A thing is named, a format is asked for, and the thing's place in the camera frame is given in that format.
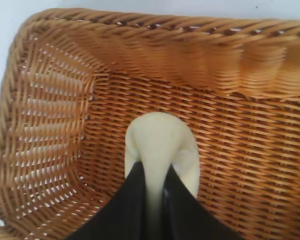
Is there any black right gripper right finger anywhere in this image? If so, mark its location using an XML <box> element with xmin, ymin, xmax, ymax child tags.
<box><xmin>164</xmin><ymin>165</ymin><xmax>241</xmax><ymax>240</ymax></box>

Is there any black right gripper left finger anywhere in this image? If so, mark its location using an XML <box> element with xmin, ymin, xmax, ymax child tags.
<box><xmin>64</xmin><ymin>161</ymin><xmax>165</xmax><ymax>240</ymax></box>

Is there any pale yellow egg yolk pastry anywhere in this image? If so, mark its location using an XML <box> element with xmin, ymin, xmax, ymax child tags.
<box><xmin>124</xmin><ymin>111</ymin><xmax>200</xmax><ymax>201</ymax></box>

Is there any brown woven wicker basket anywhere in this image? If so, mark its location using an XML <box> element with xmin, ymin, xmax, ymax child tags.
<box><xmin>0</xmin><ymin>7</ymin><xmax>300</xmax><ymax>240</ymax></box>

